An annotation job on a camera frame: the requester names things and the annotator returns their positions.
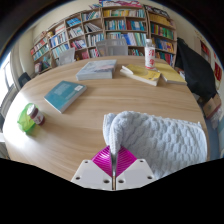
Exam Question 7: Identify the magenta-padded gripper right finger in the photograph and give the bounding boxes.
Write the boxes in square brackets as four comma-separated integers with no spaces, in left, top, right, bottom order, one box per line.
[114,145,157,191]

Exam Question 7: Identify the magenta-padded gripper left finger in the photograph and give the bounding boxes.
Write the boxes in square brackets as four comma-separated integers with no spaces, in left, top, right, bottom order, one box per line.
[70,145,116,191]

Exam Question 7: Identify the white waffle towel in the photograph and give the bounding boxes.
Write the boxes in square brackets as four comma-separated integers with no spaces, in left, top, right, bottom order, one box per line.
[102,110,208,181]

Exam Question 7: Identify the small red-labelled jar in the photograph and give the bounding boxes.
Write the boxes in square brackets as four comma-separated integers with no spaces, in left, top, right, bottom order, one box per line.
[26,105,46,126]

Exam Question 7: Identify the teal book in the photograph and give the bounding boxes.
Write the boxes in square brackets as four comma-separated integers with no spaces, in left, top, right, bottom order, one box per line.
[43,80,88,114]

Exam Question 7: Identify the green plastic bag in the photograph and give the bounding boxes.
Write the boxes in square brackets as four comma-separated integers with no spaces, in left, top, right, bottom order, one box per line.
[17,102,37,134]

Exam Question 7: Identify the thick yellow book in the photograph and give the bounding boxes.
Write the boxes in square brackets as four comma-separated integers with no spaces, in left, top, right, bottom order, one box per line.
[119,63,162,87]

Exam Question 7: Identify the grey book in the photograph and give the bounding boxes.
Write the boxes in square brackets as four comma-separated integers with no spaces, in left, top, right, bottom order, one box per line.
[75,59,118,82]

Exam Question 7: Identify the cardboard box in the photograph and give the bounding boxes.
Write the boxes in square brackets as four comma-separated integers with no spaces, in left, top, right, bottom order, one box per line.
[203,93,222,120]

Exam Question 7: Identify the thin yellow book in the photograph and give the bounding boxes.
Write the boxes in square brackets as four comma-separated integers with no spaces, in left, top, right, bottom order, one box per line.
[153,62,188,85]

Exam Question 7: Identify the white radiator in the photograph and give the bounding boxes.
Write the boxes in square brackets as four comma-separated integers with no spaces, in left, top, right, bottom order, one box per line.
[0,84,18,118]

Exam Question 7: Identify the dark chair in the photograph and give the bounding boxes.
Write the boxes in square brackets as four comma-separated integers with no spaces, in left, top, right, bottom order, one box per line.
[17,72,32,88]

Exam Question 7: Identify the clear bottle with red label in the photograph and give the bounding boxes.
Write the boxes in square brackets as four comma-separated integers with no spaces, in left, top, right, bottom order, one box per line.
[144,38,157,71]

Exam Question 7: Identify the light grey chair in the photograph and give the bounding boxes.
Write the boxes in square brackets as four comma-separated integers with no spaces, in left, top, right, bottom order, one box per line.
[58,47,76,66]

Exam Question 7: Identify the black cloth cover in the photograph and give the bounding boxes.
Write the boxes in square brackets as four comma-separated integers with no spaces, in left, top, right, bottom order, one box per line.
[174,37,218,101]

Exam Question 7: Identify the grey mesh office chair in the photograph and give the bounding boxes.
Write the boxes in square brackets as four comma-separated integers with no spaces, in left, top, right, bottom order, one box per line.
[95,38,129,58]

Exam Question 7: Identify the wooden bookshelf unit with books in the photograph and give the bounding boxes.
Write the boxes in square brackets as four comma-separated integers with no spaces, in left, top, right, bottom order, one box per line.
[29,0,178,75]

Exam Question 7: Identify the red wall banner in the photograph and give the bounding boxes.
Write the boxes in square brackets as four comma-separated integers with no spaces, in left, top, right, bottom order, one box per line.
[213,61,223,83]

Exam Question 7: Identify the small wall shelf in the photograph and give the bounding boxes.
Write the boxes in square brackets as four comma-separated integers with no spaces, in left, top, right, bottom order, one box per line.
[199,39,212,58]

